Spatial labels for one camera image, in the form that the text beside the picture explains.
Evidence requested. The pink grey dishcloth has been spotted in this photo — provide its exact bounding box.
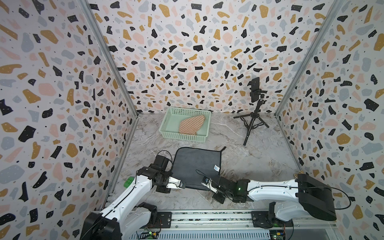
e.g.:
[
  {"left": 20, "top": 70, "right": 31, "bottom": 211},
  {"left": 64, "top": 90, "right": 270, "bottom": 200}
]
[{"left": 172, "top": 147, "right": 223, "bottom": 191}]

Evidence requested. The brown striped dishcloth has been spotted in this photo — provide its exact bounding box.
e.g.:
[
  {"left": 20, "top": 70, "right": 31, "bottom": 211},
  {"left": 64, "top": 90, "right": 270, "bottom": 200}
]
[{"left": 179, "top": 115, "right": 206, "bottom": 135}]

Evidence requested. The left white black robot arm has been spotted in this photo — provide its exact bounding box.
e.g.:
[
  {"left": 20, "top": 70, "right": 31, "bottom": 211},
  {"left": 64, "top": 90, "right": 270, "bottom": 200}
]
[{"left": 80, "top": 155, "right": 181, "bottom": 240}]

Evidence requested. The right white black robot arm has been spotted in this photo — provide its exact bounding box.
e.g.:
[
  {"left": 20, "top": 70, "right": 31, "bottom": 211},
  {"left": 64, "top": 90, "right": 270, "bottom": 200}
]
[{"left": 202, "top": 174, "right": 337, "bottom": 222}]

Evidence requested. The mint green plastic basket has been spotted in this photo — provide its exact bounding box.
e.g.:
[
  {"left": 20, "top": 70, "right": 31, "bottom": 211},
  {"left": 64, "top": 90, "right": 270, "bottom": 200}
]
[{"left": 160, "top": 108, "right": 211, "bottom": 143}]

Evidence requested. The small brass knob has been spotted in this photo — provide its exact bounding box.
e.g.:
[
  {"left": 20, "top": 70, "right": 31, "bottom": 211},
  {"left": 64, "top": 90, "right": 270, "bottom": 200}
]
[{"left": 294, "top": 171, "right": 304, "bottom": 179}]

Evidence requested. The black tripod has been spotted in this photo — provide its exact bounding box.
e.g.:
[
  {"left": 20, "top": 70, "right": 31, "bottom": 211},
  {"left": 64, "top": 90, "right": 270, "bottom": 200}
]
[{"left": 234, "top": 99, "right": 270, "bottom": 146}]

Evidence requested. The black smartphone on tripod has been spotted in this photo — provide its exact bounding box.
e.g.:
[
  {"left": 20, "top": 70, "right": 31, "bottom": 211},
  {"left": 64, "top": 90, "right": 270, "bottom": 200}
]
[{"left": 250, "top": 77, "right": 261, "bottom": 103}]

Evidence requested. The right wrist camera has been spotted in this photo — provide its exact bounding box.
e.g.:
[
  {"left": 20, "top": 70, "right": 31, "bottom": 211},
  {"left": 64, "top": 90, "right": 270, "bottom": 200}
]
[{"left": 202, "top": 177, "right": 218, "bottom": 194}]

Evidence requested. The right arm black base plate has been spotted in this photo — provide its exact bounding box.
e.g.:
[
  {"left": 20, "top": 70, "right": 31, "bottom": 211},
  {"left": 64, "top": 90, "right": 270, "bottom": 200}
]
[{"left": 251, "top": 211, "right": 293, "bottom": 229}]

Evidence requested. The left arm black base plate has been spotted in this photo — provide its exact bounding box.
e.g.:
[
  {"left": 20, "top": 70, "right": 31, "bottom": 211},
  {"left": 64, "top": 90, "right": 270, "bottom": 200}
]
[{"left": 146, "top": 212, "right": 172, "bottom": 229}]

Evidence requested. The aluminium front rail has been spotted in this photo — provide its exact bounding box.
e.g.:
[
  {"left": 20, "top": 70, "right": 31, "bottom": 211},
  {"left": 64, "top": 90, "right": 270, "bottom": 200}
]
[{"left": 123, "top": 210, "right": 340, "bottom": 240}]

